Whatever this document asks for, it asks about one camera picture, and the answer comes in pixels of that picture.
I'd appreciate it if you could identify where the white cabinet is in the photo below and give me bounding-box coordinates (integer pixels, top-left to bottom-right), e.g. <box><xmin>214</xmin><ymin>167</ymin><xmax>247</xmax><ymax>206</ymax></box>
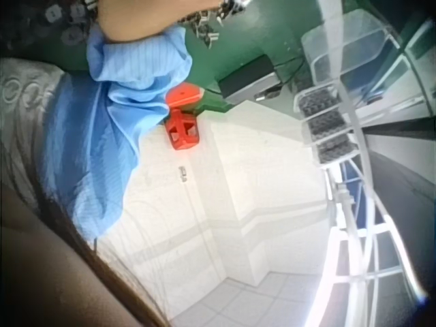
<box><xmin>91</xmin><ymin>98</ymin><xmax>333</xmax><ymax>287</ymax></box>

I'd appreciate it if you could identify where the red plastic table clamp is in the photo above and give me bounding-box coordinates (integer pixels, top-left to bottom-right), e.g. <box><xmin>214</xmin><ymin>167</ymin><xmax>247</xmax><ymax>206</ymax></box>
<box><xmin>163</xmin><ymin>82</ymin><xmax>207</xmax><ymax>151</ymax></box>

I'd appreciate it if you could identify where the black and silver box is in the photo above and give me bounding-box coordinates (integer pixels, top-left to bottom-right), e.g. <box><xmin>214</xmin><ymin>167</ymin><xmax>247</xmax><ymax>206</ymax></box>
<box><xmin>217</xmin><ymin>54</ymin><xmax>283</xmax><ymax>100</ymax></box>

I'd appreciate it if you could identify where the white rack with dark trays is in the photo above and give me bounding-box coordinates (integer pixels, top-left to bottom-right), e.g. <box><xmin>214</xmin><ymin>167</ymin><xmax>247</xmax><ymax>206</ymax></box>
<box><xmin>293</xmin><ymin>83</ymin><xmax>423</xmax><ymax>307</ymax></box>

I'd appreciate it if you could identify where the green table mat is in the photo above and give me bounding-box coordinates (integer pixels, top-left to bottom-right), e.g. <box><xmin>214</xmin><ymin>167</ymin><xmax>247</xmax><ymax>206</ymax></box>
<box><xmin>6</xmin><ymin>0</ymin><xmax>328</xmax><ymax>113</ymax></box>

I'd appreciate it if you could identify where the pile of small dark parts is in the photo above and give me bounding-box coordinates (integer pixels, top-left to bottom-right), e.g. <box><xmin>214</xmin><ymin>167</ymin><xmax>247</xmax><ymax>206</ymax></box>
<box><xmin>176</xmin><ymin>0</ymin><xmax>253</xmax><ymax>47</ymax></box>

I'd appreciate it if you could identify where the clear plastic bin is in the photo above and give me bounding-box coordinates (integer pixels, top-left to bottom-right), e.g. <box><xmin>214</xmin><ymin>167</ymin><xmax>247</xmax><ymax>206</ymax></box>
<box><xmin>300</xmin><ymin>8</ymin><xmax>411</xmax><ymax>103</ymax></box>

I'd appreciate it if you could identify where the black cable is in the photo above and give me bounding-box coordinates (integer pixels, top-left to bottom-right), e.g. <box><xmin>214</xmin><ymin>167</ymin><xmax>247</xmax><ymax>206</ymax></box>
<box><xmin>254</xmin><ymin>56</ymin><xmax>309</xmax><ymax>102</ymax></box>

